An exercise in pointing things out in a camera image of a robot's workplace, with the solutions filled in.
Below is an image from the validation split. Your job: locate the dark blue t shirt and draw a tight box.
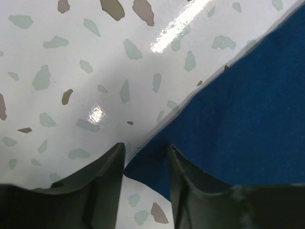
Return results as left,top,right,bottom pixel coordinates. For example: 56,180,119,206
124,6,305,199

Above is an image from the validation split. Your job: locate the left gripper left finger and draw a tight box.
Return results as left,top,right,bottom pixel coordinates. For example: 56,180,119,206
0,143,125,229

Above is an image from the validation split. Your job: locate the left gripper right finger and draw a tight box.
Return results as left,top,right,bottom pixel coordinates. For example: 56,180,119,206
167,145,305,229

